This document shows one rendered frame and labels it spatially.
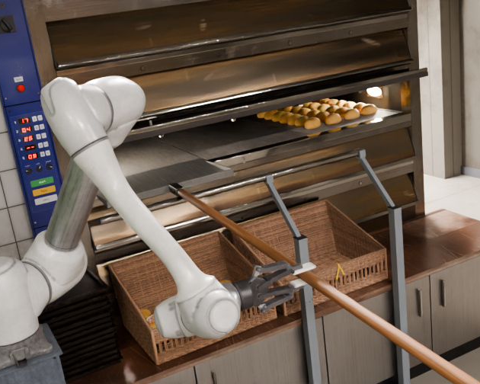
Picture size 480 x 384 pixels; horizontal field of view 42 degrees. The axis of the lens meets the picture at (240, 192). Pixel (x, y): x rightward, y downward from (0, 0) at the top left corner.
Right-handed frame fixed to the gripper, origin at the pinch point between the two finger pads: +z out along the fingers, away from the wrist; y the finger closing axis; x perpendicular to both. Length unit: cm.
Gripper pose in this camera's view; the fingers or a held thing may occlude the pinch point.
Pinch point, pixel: (302, 274)
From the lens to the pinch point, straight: 169.9
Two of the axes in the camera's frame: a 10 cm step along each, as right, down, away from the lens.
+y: 1.2, 9.5, 3.0
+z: 8.9, -2.3, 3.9
